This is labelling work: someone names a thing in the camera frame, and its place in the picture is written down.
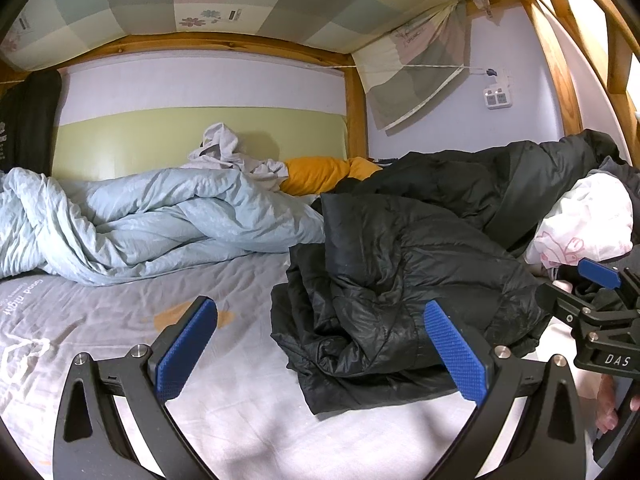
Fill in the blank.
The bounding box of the black puffer jacket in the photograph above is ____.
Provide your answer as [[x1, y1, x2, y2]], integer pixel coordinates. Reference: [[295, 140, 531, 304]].
[[270, 192, 556, 416]]

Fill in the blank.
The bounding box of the white pink-printed pillow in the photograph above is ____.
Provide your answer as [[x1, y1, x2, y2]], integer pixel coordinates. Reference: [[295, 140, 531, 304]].
[[525, 175, 635, 267]]

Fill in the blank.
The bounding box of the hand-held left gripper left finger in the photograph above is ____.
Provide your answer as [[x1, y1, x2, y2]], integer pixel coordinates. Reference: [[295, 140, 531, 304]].
[[52, 296, 220, 480]]

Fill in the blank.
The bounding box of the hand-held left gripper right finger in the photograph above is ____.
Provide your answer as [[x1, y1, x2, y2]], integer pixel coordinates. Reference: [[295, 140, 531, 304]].
[[422, 300, 587, 480]]

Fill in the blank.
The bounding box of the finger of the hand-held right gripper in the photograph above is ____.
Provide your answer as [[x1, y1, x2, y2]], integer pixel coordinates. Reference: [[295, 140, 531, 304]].
[[577, 257, 640, 311], [535, 282, 608, 333]]

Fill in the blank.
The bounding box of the light blue duvet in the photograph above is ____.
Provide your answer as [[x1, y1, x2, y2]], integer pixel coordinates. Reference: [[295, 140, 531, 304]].
[[0, 166, 326, 287]]

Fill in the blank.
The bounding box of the white wall socket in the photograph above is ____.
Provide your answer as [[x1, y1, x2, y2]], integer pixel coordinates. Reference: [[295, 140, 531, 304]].
[[482, 85, 514, 110]]

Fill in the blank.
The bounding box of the crumpled white cloth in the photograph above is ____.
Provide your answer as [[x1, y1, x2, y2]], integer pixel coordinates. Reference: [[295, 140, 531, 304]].
[[180, 122, 291, 192]]

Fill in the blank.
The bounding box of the person's right hand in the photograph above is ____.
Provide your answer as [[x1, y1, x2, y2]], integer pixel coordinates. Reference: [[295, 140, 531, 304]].
[[595, 375, 640, 435]]

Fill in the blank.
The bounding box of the checked bunk mattress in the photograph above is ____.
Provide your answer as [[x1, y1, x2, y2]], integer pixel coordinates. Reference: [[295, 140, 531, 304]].
[[0, 0, 491, 73]]

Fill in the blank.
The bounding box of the hanging checked cloth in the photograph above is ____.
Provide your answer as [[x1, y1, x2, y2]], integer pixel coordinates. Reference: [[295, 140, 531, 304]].
[[352, 7, 473, 131]]

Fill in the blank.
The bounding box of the yellow pillow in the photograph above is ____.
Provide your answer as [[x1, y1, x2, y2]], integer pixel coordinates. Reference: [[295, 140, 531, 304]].
[[280, 156, 383, 196]]

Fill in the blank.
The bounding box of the black hooded coat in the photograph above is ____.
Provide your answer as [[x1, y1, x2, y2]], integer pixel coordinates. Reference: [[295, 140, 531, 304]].
[[320, 130, 640, 261]]

